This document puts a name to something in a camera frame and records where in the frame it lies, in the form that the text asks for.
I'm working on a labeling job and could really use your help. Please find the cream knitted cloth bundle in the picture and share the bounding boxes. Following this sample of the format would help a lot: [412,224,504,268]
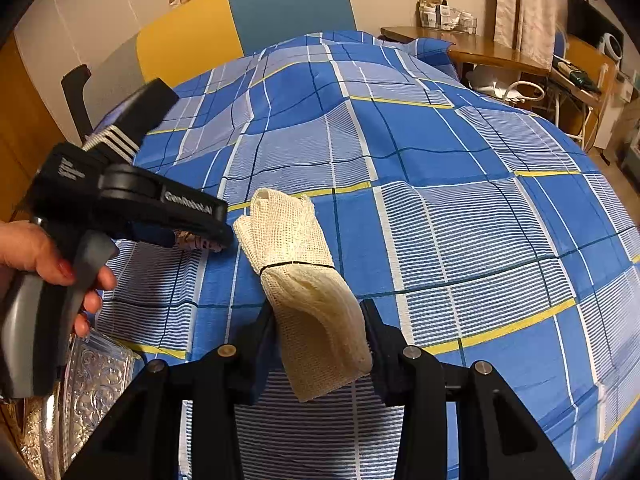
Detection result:
[233,188,372,402]

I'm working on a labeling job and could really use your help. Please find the wooden wardrobe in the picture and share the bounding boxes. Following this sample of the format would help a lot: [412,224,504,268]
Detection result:
[0,34,64,221]

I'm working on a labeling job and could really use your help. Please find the blue plaid bed sheet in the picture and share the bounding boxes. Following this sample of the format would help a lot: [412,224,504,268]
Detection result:
[95,32,639,479]

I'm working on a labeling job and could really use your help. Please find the grey yellow blue headboard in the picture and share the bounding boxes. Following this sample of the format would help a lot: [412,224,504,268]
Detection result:
[82,0,356,128]

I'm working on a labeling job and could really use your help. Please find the wooden side table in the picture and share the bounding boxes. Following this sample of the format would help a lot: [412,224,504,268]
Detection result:
[381,26,550,77]

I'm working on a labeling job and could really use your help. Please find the wooden chair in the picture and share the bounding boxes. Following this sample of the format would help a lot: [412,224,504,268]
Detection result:
[548,27,616,152]

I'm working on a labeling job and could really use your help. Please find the packets on side table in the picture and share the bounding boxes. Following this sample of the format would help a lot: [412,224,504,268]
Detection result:
[416,0,477,35]

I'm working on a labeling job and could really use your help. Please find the right floral curtain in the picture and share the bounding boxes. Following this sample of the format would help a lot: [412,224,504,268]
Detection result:
[494,0,558,70]

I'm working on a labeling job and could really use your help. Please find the white small fan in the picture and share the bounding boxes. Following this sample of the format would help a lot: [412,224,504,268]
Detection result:
[598,32,623,64]

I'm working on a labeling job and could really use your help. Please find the black monitor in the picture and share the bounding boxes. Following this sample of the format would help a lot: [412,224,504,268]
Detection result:
[566,0,624,48]

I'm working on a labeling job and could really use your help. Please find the brown braided hair tie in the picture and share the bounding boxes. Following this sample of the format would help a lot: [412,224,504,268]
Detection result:
[171,228,227,254]

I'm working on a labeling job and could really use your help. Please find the black headboard post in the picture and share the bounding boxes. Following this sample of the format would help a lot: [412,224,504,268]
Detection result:
[61,64,93,144]

